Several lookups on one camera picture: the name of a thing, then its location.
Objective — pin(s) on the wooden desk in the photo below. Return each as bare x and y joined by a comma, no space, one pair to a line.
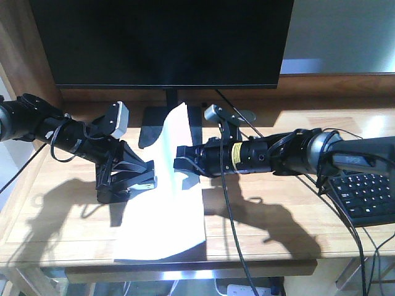
52,218

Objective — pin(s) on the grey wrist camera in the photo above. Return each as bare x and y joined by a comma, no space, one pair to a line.
113,123
217,114

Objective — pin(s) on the black keyboard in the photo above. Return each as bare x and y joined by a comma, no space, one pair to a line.
364,197

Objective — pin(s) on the white power strip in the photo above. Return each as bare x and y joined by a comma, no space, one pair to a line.
241,290

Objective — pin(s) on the white paper sheet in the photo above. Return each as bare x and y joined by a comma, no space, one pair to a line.
169,219

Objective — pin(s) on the black computer monitor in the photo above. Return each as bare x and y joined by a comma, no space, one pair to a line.
169,45

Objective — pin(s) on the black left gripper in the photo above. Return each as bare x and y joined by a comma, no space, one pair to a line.
112,155

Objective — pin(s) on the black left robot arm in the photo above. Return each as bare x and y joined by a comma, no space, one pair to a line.
29,117

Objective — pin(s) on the black stapler orange label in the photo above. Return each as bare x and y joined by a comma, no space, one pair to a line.
122,191

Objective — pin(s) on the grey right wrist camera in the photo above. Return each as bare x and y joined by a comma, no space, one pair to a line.
217,114

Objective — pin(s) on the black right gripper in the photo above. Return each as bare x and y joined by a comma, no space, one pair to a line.
233,158

